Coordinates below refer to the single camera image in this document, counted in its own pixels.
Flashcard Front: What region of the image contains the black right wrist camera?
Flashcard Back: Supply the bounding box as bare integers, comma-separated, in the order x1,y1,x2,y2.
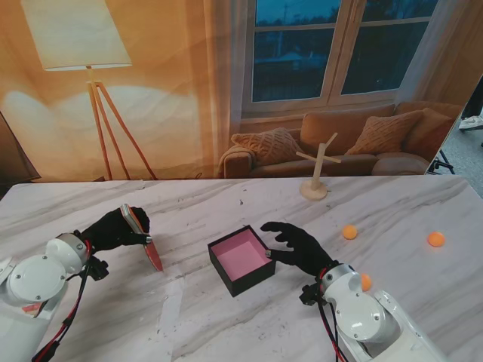
299,284,324,307

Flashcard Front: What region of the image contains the red black left arm cable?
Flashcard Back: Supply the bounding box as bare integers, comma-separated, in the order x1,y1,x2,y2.
32,241,95,362

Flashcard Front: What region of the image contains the red black arm cable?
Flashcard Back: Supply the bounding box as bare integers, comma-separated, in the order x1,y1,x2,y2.
315,297,350,362
32,241,95,362

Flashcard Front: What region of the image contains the wooden mug tree stand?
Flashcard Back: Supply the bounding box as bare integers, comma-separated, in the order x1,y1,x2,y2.
295,132,343,201

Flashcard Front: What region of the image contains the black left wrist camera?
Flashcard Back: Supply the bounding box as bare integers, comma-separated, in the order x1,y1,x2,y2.
85,255,110,282

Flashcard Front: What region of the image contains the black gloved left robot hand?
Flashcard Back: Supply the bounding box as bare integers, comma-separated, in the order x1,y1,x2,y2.
73,206,152,261

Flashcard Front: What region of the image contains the printed living room backdrop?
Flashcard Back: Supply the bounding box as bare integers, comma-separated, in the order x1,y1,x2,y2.
0,0,483,180

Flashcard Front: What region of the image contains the black tripod stand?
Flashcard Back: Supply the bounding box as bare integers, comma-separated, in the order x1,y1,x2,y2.
426,149,456,176

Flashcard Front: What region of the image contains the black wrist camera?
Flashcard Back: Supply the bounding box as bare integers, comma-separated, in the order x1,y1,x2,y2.
299,284,324,307
85,255,110,282

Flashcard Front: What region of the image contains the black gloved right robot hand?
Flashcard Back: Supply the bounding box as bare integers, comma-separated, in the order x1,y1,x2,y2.
260,221,339,278

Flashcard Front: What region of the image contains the person with white sneakers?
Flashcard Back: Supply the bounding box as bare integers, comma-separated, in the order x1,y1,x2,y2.
457,78,483,132

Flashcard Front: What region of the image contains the red ping pong bat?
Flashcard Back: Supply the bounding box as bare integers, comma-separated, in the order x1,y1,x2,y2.
119,203,165,272

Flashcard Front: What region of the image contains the red black right arm cable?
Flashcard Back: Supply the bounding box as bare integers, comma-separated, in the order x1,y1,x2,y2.
315,297,350,362

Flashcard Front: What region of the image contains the black box with pink lining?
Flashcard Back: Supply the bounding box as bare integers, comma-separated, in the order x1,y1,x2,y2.
207,224,278,298

